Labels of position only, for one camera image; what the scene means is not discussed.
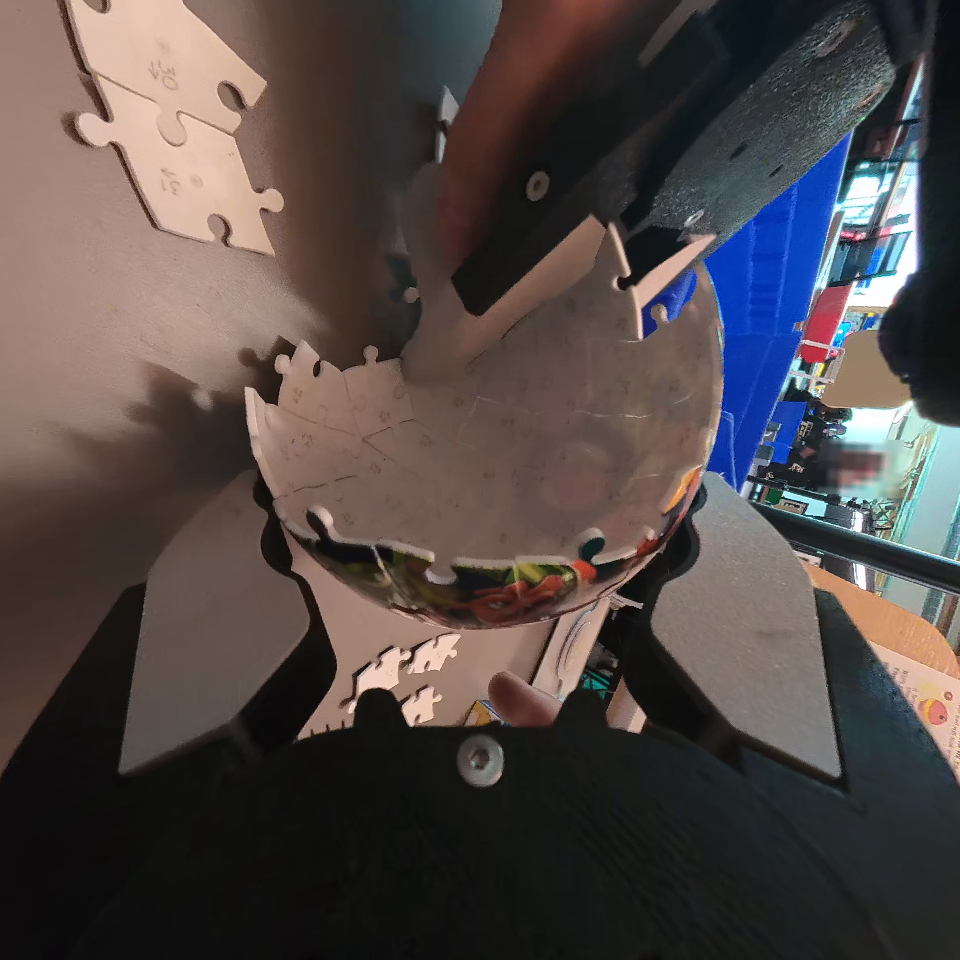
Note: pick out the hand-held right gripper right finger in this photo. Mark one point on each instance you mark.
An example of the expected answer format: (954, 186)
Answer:
(742, 637)

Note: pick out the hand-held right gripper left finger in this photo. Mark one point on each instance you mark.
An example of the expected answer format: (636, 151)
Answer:
(217, 637)

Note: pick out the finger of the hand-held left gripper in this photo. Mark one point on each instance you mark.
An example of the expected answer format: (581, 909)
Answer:
(510, 311)
(667, 274)

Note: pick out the colourful cartoon puzzle ball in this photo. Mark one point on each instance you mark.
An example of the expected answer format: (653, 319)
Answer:
(510, 465)

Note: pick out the pile of white puzzle pieces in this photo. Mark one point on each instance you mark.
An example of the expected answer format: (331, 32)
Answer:
(405, 667)

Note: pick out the person's left hand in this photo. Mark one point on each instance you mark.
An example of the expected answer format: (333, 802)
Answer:
(525, 97)

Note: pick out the person's right hand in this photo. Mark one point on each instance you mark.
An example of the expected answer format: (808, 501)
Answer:
(525, 705)

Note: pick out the black metal pole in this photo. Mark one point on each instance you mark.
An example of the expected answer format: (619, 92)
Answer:
(862, 540)

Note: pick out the printed instruction sheet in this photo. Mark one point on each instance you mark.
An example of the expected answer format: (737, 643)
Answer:
(930, 705)

